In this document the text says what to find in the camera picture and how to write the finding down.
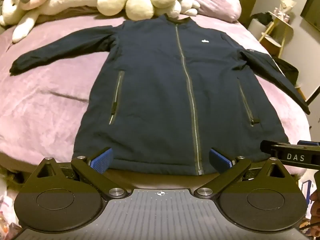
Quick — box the purple fleece blanket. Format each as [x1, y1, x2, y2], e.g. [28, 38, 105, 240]
[0, 12, 312, 178]

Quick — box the side table with gold legs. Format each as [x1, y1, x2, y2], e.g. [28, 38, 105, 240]
[258, 11, 294, 57]

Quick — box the navy zip-up jacket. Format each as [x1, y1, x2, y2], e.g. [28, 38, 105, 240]
[9, 14, 310, 176]

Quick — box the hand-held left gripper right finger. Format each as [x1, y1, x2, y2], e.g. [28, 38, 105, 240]
[195, 148, 298, 198]

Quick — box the purple pillow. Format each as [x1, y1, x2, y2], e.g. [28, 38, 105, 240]
[184, 0, 242, 22]

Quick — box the white paper-wrapped bouquet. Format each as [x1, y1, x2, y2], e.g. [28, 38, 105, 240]
[273, 0, 297, 22]

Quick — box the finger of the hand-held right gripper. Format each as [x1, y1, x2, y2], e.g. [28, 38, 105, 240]
[297, 140, 320, 147]
[260, 140, 277, 154]

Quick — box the black cloth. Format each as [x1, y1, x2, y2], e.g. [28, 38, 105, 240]
[250, 12, 273, 26]

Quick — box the dark bag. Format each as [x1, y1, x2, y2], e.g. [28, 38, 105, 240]
[274, 57, 299, 87]

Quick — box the white unicorn plush toy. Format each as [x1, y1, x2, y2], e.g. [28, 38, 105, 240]
[0, 0, 105, 43]

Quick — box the person's right hand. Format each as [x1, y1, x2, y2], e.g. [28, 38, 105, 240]
[309, 187, 320, 238]

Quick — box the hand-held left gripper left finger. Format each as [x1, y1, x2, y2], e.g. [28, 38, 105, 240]
[25, 147, 128, 200]

